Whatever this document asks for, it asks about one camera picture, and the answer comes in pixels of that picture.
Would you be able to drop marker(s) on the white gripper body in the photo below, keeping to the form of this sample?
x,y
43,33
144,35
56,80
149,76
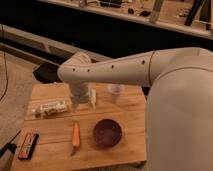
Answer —
x,y
79,93

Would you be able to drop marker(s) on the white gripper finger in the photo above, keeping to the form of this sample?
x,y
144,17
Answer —
x,y
92,103
74,106

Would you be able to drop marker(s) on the white ceramic cup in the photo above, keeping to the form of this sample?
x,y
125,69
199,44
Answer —
x,y
115,90

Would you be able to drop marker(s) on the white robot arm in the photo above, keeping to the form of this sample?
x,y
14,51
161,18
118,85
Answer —
x,y
179,108

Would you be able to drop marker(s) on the dark brown ceramic bowl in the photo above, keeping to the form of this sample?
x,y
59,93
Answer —
x,y
107,133

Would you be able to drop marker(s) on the orange carrot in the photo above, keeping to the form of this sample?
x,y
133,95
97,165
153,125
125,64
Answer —
x,y
75,138

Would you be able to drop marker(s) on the black bag on floor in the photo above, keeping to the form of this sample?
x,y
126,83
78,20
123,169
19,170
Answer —
x,y
46,73

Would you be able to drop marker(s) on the black orange candy bar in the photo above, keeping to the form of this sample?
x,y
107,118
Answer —
x,y
28,146

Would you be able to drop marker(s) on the black object bottom left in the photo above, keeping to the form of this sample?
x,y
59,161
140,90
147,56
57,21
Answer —
x,y
11,146

